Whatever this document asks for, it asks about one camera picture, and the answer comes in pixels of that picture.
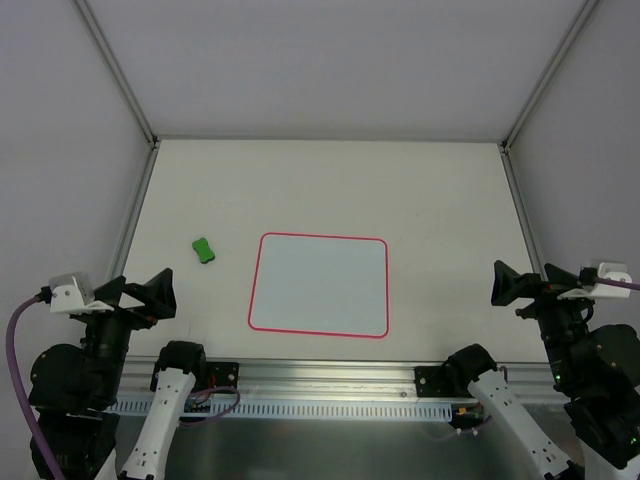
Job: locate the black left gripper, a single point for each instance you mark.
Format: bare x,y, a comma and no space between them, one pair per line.
128,310

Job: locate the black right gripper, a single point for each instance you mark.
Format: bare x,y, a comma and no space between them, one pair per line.
542,293

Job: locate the green whiteboard eraser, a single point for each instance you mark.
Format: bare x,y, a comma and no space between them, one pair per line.
203,250

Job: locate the pink framed whiteboard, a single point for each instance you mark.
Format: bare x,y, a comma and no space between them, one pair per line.
323,285

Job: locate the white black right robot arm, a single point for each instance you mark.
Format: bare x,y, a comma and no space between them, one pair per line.
597,370

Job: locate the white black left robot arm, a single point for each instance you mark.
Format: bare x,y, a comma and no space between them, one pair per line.
73,387

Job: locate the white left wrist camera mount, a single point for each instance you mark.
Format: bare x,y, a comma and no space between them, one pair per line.
73,294

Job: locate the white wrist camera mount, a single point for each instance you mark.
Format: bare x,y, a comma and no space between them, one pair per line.
603,280
73,294

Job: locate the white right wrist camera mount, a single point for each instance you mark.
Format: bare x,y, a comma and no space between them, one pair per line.
603,280

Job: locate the white slotted cable duct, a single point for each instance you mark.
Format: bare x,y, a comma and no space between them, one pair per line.
253,408

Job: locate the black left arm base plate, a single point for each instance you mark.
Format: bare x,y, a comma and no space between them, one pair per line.
222,374

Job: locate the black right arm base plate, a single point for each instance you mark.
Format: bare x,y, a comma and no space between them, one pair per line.
431,382

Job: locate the aluminium mounting rail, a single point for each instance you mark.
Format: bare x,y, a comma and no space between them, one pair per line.
532,383

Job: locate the aluminium right frame post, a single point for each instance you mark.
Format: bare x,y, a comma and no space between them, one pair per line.
575,29

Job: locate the aluminium frame post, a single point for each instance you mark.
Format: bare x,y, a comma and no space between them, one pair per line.
575,29
96,33

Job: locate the aluminium left frame post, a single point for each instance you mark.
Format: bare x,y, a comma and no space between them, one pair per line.
96,33

